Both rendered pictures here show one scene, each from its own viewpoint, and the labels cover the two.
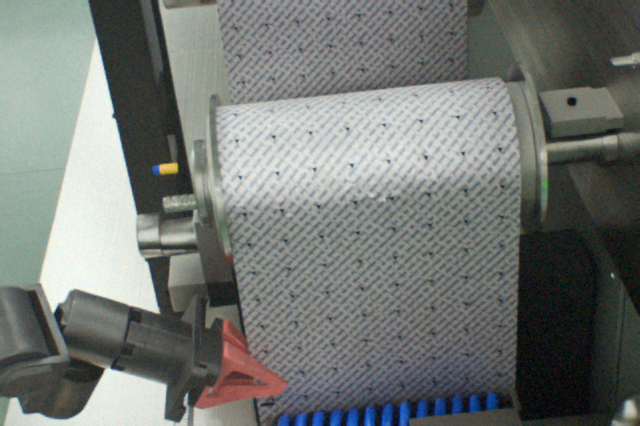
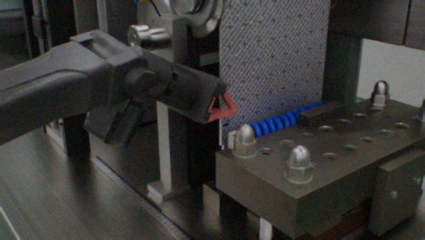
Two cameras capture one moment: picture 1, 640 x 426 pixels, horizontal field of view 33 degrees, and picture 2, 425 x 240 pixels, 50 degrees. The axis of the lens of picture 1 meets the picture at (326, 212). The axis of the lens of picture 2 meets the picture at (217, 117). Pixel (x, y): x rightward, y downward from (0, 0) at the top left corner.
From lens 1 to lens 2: 0.65 m
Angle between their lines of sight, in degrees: 34
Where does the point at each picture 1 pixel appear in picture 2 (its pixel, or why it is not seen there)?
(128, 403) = (89, 194)
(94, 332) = (157, 64)
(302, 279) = (250, 32)
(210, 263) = (177, 49)
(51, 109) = not seen: outside the picture
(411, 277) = (291, 31)
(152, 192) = not seen: hidden behind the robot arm
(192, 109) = not seen: hidden behind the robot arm
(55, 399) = (124, 127)
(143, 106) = (66, 14)
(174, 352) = (195, 80)
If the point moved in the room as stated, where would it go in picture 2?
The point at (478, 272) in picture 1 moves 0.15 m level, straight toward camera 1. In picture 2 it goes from (314, 28) to (380, 47)
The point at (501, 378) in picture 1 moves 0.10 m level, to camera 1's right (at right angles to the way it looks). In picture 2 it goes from (316, 96) to (351, 85)
